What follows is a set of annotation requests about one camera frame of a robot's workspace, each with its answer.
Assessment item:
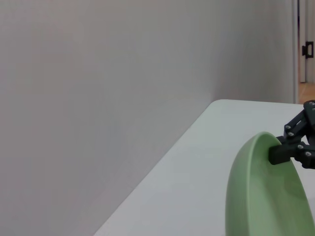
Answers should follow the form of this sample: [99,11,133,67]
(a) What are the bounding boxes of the wooden door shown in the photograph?
[298,0,315,83]

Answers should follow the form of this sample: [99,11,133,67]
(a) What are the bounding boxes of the black door handle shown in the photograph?
[302,41,315,59]

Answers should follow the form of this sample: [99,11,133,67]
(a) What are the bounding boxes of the light green plate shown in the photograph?
[225,131,312,236]

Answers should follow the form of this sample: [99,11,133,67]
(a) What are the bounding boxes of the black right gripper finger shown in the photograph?
[275,99,315,146]
[268,140,315,170]

